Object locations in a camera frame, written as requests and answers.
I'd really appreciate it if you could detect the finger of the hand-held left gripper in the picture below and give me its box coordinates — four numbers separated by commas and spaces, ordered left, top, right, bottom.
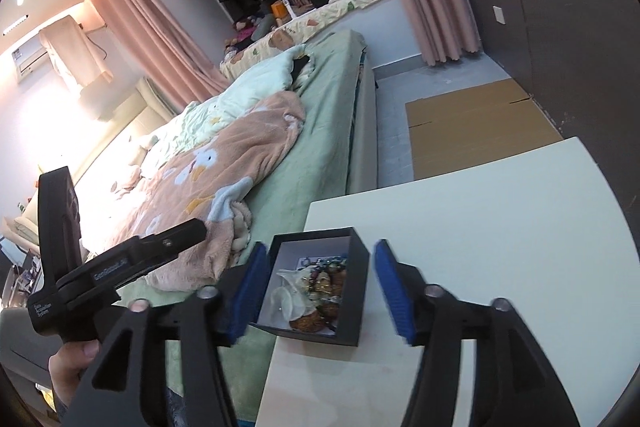
137, 219, 207, 270

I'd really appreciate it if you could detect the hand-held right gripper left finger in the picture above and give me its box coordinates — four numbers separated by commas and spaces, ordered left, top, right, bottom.
60, 241, 269, 427

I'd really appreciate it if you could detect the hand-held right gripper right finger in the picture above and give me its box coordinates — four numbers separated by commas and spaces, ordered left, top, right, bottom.
374, 238, 581, 427

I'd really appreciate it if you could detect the black jewelry box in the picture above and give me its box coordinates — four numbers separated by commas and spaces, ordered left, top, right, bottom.
250, 227, 371, 349

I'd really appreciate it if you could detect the brown bead bracelet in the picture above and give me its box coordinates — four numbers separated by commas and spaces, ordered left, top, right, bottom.
287, 269, 351, 335

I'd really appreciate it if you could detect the green bead bracelet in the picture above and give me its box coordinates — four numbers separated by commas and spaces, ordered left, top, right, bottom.
299, 256, 348, 275

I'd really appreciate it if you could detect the person's left hand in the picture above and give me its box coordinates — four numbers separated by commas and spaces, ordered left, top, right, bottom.
48, 341, 101, 408

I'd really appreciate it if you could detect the white pillow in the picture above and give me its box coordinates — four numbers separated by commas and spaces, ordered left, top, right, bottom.
0, 202, 41, 248

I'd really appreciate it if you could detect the clear plastic pouch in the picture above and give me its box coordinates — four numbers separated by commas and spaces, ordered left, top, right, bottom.
271, 268, 316, 323

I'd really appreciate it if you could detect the pink duck-print blanket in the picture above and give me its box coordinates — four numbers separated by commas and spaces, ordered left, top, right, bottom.
107, 92, 307, 293

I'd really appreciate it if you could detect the beige bed headboard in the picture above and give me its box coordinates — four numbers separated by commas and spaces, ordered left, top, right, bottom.
80, 77, 176, 132

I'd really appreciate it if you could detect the grey bed base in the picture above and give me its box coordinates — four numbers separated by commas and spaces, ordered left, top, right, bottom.
345, 57, 381, 198

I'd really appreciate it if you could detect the white air conditioner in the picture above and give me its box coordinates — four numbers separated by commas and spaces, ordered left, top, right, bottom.
9, 44, 51, 84

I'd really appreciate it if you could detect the beige hanging cloth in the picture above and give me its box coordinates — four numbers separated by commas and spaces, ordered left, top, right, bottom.
37, 17, 115, 86

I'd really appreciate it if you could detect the pale green quilt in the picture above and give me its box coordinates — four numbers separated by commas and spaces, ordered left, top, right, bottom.
132, 44, 316, 172

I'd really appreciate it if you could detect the green bed sheet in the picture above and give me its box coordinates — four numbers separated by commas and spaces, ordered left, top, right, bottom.
165, 29, 368, 423

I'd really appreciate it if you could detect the flat cardboard sheet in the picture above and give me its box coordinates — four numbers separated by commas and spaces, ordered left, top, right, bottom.
404, 78, 566, 182

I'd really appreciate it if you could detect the pile of plush toys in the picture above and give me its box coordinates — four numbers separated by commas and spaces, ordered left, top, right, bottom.
223, 13, 277, 58

